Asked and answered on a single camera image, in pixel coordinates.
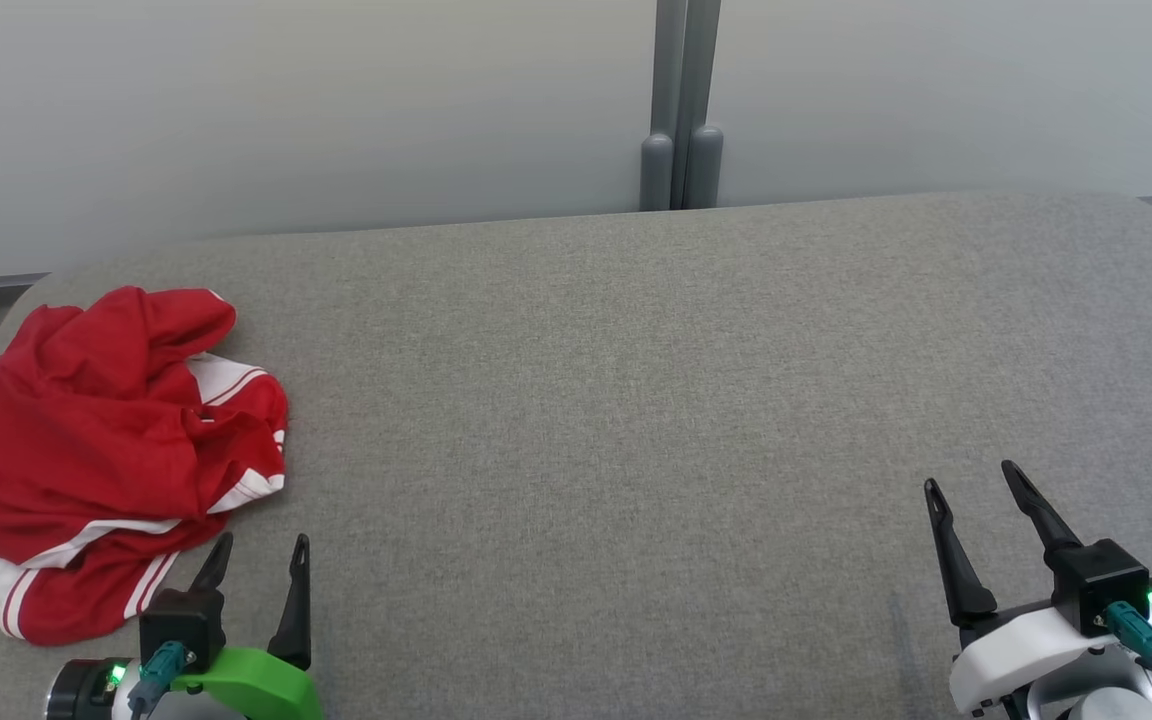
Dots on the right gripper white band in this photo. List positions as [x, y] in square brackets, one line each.
[1021, 645]

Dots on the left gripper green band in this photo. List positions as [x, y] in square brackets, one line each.
[256, 680]

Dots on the red and white jersey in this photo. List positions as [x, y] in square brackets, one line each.
[86, 440]

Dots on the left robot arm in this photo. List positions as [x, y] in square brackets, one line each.
[191, 708]

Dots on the grey fabric sofa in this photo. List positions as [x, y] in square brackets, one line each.
[596, 430]

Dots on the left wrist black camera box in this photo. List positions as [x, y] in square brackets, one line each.
[186, 620]

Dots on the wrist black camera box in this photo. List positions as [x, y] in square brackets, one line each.
[1096, 580]
[186, 620]

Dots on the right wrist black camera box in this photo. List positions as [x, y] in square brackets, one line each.
[1096, 580]

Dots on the grey partition post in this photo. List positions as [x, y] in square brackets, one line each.
[704, 100]
[664, 100]

